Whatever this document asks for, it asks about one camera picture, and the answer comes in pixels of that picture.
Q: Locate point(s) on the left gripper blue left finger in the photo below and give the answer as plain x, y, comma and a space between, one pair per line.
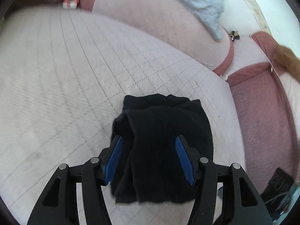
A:
110, 158

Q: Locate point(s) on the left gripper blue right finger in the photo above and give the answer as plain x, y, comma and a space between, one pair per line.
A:
188, 158

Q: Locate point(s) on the black sweatpants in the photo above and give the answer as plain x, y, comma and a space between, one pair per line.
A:
149, 169

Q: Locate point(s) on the red side cushion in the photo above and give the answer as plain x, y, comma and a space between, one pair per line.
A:
264, 110

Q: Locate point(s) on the pink quilted bed sheet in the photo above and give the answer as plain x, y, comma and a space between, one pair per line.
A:
64, 76

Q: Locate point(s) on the black bow hair clip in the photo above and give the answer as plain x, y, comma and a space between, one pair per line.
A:
234, 35

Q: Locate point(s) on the brown knit hat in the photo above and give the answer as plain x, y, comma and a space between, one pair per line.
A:
286, 58

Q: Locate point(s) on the pink headboard bolster cushion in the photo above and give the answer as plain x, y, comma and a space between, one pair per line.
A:
171, 22

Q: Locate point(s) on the red white small box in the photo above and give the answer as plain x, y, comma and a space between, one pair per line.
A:
70, 4

